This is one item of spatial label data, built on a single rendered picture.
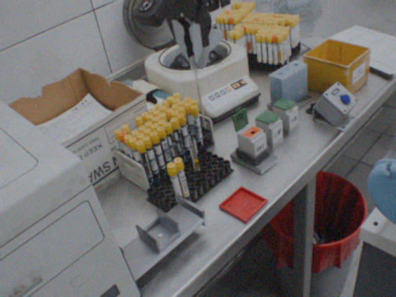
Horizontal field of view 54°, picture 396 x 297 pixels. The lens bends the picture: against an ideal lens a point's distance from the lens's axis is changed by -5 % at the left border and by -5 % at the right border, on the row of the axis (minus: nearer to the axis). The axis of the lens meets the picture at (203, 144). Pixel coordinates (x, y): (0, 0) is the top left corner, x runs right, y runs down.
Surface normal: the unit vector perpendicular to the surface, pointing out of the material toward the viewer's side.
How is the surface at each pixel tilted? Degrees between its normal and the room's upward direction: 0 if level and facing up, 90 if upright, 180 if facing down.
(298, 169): 0
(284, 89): 90
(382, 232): 5
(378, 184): 97
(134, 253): 0
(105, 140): 92
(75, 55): 90
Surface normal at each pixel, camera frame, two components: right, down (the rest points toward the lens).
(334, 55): -0.70, 0.50
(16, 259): 0.71, 0.33
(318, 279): -0.08, 0.66
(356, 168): -0.14, -0.79
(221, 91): 0.12, -0.55
